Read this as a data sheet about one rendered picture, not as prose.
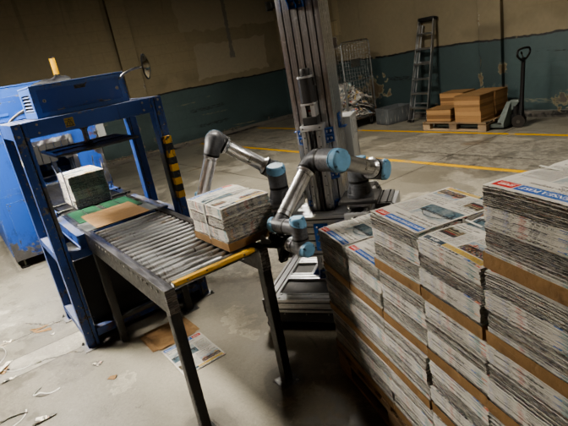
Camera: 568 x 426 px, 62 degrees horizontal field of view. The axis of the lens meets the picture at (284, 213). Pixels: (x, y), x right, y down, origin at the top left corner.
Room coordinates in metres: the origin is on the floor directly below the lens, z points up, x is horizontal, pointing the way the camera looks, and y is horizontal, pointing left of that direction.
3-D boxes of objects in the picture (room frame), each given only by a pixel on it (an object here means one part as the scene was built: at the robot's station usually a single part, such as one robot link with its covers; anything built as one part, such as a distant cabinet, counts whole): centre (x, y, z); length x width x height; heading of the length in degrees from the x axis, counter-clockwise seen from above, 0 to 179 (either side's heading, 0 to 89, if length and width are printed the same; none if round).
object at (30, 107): (3.40, 1.28, 1.65); 0.60 x 0.45 x 0.20; 124
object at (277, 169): (2.82, 0.00, 0.98); 0.13 x 0.12 x 0.14; 3
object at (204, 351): (2.59, 0.73, 0.00); 0.37 x 0.28 x 0.01; 34
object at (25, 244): (5.69, 2.74, 1.04); 1.51 x 1.30 x 2.07; 34
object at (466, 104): (7.96, -3.36, 0.28); 1.20 x 0.83 x 0.57; 34
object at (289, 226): (2.05, -0.04, 0.90); 0.11 x 0.08 x 0.11; 45
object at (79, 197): (3.88, 1.59, 0.93); 0.38 x 0.30 x 0.26; 34
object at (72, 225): (3.40, 1.28, 0.75); 0.70 x 0.65 x 0.10; 34
